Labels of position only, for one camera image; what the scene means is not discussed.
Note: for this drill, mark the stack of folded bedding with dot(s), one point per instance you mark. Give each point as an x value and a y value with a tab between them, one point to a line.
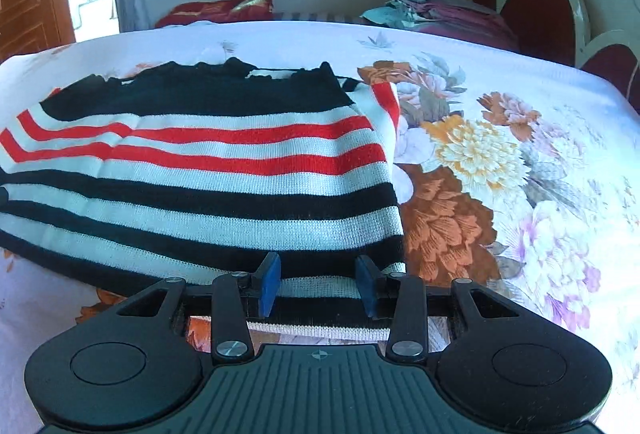
440	16

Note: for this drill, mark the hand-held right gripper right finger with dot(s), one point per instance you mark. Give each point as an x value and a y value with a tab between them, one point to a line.
367	288

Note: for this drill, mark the striped grey blanket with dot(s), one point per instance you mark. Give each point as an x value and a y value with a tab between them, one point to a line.
315	17

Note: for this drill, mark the red patterned pillow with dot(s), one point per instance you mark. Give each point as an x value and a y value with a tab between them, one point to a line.
220	8

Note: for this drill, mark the floral white bedspread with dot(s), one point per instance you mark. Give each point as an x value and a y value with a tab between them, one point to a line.
500	214

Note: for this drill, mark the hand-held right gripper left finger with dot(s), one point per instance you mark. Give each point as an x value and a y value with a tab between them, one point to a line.
270	285

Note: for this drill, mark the red and white headboard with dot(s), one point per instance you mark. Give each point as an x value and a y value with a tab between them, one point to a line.
540	8

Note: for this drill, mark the striped cartoon print sweater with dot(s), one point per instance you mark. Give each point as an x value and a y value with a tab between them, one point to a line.
200	163

